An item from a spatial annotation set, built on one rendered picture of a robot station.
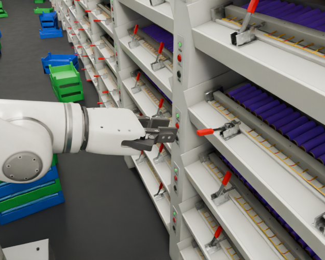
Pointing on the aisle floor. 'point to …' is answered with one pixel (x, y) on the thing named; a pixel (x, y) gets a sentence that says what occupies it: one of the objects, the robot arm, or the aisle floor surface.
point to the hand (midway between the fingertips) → (162, 129)
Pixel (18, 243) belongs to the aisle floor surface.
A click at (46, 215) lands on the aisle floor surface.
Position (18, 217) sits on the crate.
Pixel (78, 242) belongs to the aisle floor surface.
